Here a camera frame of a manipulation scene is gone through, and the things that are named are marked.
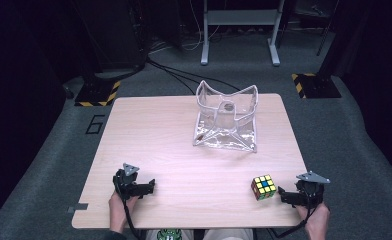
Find white metal desk frame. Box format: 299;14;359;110
200;0;287;67

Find black stand post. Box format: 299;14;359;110
317;0;342;78

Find colourful puzzle cube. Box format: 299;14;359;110
250;174;278;202

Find clear plastic bag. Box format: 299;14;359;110
192;79;259;154

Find green printed shirt hem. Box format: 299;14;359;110
156;228;183;240

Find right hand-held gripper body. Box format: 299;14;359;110
295;170;331;208

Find white floor cables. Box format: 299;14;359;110
148;0;222;54

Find black floor cables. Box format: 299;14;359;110
146;57;246;96

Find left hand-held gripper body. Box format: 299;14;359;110
112;162;142;201

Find left hand-held gripper black cable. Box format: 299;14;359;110
113;181;142;240

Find black yellow striped base plate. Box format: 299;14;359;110
291;72;342;100
73;79;122;108

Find grey tape strip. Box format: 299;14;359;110
66;202;90;214

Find person's left hand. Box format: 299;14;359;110
108;191;140;224

